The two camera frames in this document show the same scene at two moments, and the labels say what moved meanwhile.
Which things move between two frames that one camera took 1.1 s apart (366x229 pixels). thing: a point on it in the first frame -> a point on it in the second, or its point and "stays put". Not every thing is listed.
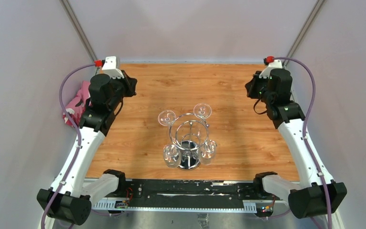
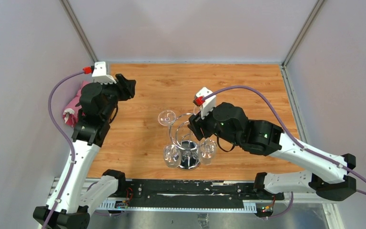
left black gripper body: [122, 87] stays put
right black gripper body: [258, 89] -> [208, 126]
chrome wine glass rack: [188, 131] stays put
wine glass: [172, 155] stays put
